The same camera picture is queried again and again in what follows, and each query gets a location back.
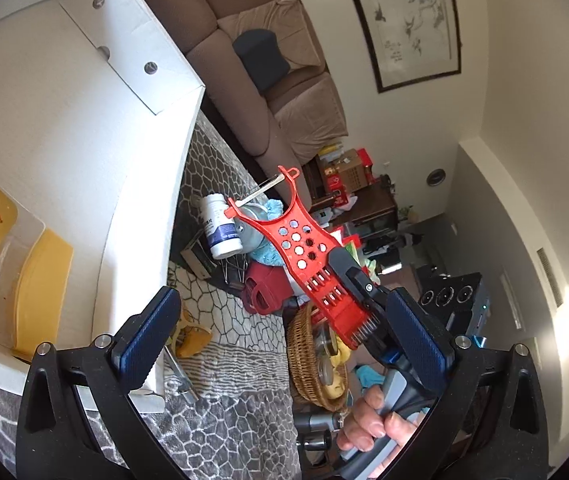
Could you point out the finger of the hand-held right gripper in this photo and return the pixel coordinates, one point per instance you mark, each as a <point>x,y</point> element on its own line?
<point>357,275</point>

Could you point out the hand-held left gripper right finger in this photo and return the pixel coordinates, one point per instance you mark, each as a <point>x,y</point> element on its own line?
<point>417,345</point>

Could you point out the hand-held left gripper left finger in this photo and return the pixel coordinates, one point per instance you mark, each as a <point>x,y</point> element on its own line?
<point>144,345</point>

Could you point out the red plastic grater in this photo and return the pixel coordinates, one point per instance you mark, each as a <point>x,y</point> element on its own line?
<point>314,270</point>

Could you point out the yellow corkscrew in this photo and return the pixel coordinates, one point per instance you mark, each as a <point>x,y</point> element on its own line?
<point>194,337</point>

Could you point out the red pouch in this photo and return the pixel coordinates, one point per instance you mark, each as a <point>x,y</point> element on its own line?
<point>264,287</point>

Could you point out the white cardboard box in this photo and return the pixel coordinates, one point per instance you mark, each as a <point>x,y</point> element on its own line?
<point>64,110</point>

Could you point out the person's right hand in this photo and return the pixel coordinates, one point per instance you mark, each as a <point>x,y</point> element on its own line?
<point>369,425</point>

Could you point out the pile of snack packets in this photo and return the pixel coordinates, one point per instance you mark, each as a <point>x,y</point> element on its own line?
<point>349,240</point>

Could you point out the teal cloth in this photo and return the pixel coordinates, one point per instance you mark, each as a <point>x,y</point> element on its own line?
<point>367,380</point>

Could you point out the grey toothbrush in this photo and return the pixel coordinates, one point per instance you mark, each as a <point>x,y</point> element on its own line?
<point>182,377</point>

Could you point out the dark wooden cabinet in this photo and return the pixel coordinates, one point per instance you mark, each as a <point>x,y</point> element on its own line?
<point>364,215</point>

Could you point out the dark lid glass jar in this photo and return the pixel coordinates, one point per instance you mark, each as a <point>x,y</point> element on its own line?
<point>327,345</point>

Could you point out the blue knitted cloth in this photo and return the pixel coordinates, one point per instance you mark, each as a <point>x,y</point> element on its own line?
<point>270,256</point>

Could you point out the red gift box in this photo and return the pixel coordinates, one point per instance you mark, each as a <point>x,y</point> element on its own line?
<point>333,183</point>

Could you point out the small black box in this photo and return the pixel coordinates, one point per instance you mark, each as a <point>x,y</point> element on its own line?
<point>195,260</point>

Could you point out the brown cardboard box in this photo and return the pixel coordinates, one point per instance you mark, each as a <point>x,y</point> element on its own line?
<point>352,172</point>

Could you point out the wicker basket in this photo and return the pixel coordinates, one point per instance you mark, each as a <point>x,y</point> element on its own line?
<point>299,360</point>

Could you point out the silver metal tool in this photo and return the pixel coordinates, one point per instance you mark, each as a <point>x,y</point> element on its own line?
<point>314,435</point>

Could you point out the yellow bottle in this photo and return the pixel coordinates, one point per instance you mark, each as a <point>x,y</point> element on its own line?
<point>329,150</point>

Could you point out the white pill bottle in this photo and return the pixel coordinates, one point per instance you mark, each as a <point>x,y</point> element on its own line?
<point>219,230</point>

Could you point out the beige cushion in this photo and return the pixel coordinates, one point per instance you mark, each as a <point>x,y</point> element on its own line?
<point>274,20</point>
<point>309,110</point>

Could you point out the brown sofa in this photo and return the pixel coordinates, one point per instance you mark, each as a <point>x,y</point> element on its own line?
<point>244,85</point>

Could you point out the navy pillow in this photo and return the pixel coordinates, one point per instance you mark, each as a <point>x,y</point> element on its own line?
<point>262,60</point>

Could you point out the framed painting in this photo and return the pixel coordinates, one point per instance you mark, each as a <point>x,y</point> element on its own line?
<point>404,20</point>

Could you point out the round wall vent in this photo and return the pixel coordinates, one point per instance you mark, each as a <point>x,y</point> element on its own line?
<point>436,177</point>

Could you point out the wall air vent grille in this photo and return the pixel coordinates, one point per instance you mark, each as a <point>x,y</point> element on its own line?
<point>549,277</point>

